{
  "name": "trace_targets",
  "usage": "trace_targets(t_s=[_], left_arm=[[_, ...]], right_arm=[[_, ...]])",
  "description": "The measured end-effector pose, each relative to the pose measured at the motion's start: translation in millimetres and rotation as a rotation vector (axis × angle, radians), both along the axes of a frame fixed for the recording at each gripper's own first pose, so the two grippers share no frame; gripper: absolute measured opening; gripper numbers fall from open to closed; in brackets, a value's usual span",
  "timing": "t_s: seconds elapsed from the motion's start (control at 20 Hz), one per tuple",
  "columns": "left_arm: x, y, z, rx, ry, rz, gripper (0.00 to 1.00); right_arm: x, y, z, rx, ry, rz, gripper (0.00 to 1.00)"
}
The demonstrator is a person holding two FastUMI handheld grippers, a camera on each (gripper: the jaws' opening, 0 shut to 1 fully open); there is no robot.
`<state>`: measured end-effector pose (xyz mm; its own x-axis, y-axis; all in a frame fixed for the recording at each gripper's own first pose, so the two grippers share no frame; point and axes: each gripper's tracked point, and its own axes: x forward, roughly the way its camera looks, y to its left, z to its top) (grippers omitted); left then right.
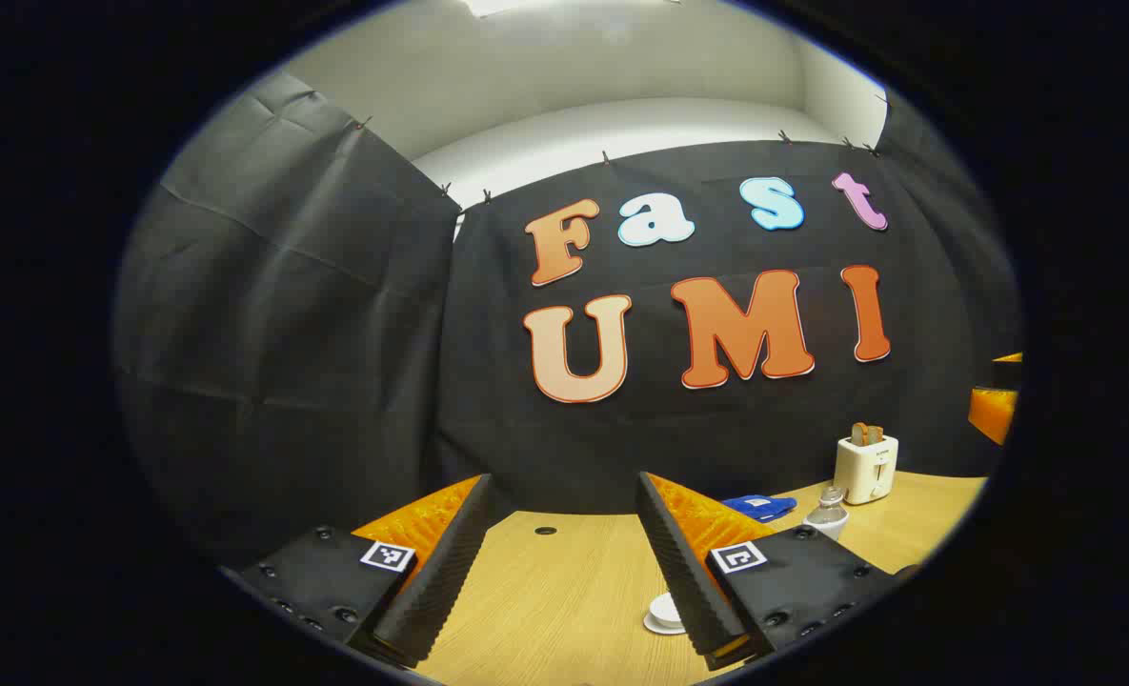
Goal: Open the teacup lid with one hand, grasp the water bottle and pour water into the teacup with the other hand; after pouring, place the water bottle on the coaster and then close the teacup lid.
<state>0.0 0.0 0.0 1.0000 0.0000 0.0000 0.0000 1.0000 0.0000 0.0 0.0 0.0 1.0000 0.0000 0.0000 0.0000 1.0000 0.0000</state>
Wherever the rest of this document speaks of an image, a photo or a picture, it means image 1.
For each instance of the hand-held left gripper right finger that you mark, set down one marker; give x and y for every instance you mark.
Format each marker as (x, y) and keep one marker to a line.
(688, 581)

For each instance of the blue towel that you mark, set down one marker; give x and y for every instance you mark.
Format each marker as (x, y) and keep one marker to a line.
(759, 507)

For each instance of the clear green-bottomed water bottle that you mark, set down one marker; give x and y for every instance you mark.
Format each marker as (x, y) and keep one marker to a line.
(826, 519)

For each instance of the black backdrop cloth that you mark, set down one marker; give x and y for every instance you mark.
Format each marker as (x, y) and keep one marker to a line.
(335, 333)

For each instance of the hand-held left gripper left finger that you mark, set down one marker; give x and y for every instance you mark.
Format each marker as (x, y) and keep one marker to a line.
(435, 581)

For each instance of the white toaster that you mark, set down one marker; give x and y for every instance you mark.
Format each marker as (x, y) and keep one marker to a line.
(866, 472)

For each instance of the toast slice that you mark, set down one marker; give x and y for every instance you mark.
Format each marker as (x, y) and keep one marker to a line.
(867, 433)

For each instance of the white saucer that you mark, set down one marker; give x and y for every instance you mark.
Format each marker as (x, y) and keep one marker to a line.
(661, 628)

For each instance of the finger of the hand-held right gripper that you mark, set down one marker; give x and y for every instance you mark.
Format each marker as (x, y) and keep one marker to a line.
(1008, 370)
(993, 412)

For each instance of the ceiling light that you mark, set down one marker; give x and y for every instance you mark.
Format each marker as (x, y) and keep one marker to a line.
(502, 6)

